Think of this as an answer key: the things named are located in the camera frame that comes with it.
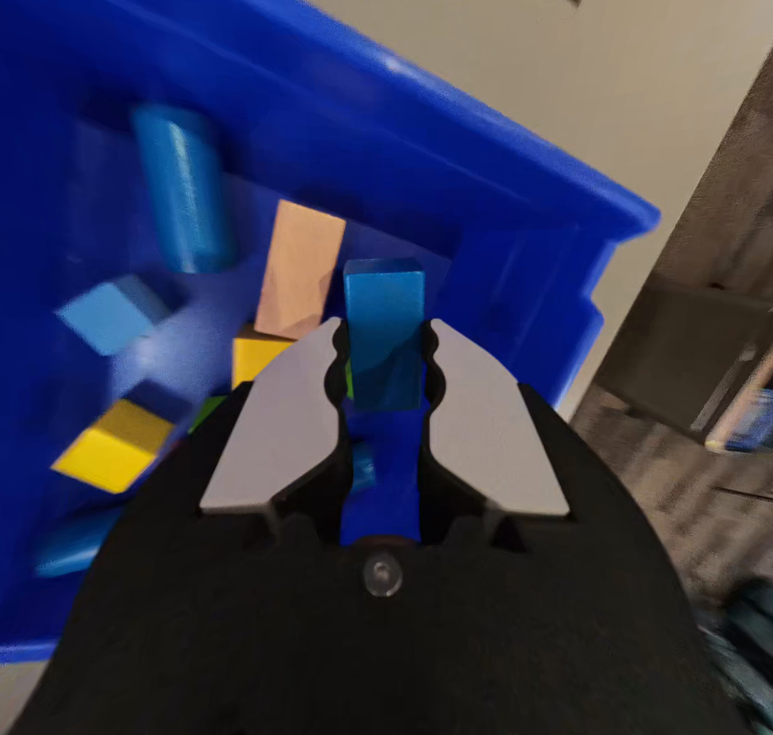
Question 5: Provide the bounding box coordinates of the yellow wooden block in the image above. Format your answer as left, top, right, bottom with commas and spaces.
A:
230, 325, 297, 392

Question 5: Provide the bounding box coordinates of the green wooden cube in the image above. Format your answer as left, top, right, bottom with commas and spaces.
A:
188, 395, 228, 436

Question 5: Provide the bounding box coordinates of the blue plastic bin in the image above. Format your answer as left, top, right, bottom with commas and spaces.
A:
0, 0, 663, 666

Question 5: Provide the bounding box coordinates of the blue wooden cylinder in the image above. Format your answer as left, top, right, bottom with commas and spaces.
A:
351, 446, 378, 497
131, 103, 240, 277
31, 506, 128, 581

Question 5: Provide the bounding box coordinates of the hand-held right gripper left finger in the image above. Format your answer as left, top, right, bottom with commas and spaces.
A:
200, 319, 353, 516

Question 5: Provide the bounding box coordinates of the yellow wooden cube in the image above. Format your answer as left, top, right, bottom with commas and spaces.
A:
49, 397, 176, 497

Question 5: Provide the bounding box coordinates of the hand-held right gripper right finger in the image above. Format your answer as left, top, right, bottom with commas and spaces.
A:
417, 319, 571, 518

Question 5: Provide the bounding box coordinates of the natural wooden block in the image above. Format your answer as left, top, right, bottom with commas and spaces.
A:
253, 199, 349, 341

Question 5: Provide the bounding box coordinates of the light blue wooden cube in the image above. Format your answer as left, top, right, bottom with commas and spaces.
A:
56, 274, 172, 359

